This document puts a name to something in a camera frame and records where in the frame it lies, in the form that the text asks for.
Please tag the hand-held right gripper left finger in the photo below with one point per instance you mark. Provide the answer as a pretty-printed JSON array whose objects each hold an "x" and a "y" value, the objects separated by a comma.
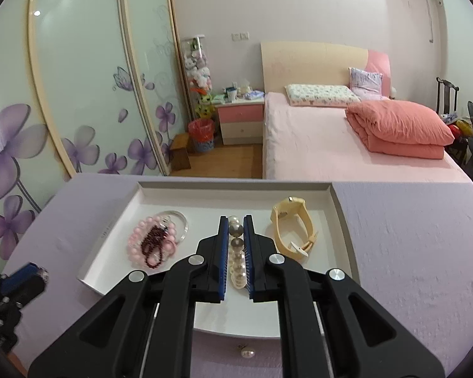
[{"x": 220, "y": 260}]

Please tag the white mug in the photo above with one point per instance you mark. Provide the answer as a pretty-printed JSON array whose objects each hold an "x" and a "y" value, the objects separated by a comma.
[{"x": 231, "y": 94}]

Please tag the purple patterned pillow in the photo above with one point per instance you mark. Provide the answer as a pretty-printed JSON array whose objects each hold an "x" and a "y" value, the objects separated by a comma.
[{"x": 364, "y": 80}]

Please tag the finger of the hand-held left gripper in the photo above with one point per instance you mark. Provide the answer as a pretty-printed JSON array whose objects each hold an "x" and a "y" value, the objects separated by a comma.
[
  {"x": 27, "y": 293},
  {"x": 19, "y": 277}
]

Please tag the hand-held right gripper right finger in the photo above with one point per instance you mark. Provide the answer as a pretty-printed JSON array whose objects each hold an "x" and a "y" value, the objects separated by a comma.
[{"x": 249, "y": 260}]

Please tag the air conditioner pipe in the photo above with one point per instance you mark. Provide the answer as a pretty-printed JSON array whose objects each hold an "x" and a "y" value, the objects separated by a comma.
[{"x": 431, "y": 15}]

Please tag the yellow plush toy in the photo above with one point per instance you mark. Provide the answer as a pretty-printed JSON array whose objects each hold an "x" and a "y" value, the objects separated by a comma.
[{"x": 205, "y": 106}]

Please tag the clear tube of plush toys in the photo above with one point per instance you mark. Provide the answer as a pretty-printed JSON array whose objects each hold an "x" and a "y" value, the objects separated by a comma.
[{"x": 199, "y": 71}]

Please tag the white wall outlet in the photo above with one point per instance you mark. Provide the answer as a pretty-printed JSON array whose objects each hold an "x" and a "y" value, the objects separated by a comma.
[{"x": 240, "y": 36}]

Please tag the cream and pink headboard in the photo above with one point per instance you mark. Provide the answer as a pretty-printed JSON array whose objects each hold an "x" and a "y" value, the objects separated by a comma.
[{"x": 307, "y": 67}]

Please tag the blue wastebasket with red bag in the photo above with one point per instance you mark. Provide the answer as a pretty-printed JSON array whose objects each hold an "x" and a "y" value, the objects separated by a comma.
[{"x": 201, "y": 136}]

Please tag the pink and white nightstand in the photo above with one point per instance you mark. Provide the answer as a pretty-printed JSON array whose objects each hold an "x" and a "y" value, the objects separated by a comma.
[{"x": 240, "y": 122}]

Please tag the floral cream pillow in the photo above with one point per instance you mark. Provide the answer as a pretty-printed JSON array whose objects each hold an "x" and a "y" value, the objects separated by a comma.
[{"x": 323, "y": 96}]

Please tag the pearl earrings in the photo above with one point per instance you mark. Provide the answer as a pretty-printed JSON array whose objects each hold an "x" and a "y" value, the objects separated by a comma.
[{"x": 247, "y": 353}]

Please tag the yellow wristwatch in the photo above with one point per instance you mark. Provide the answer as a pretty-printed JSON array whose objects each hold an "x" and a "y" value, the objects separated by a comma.
[{"x": 283, "y": 236}]

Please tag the small wooden stool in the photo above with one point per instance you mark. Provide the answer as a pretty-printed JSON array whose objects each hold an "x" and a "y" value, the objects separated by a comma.
[{"x": 180, "y": 153}]

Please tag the pile of colourful toys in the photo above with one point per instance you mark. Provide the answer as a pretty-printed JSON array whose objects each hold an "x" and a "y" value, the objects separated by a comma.
[{"x": 457, "y": 124}]

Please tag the blue packet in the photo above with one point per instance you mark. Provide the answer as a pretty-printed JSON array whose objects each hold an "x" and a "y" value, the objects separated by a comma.
[{"x": 254, "y": 95}]

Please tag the thin silver bangle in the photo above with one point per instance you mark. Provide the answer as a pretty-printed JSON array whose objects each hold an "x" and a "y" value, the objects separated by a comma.
[{"x": 185, "y": 224}]

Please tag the grey cardboard tray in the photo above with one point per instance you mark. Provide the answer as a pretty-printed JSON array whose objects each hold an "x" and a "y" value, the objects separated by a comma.
[{"x": 205, "y": 201}]

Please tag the dark wooden chair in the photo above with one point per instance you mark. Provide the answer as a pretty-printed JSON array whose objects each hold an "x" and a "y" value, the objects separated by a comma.
[{"x": 447, "y": 94}]

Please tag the wardrobe with purple flowers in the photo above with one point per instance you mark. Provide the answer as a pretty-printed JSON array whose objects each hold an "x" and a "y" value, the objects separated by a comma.
[{"x": 82, "y": 67}]

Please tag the pink bed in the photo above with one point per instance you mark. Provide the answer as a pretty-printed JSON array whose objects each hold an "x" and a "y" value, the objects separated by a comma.
[{"x": 311, "y": 145}]

